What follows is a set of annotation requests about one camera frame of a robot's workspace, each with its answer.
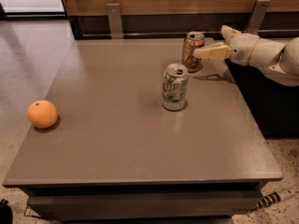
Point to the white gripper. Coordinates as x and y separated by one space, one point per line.
242 49

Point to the orange soda can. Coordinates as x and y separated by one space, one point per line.
193 40

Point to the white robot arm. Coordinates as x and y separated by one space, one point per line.
275 60

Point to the green white 7up can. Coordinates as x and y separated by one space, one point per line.
175 84

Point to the grey table drawer front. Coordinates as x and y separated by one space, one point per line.
145 205

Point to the orange fruit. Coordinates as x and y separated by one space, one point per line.
42 114

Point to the black object floor corner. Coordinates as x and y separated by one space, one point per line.
6 216

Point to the right metal bracket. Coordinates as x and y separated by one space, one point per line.
256 16

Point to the metal bracket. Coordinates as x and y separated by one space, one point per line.
114 19
256 16

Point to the left metal bracket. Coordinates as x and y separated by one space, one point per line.
114 19

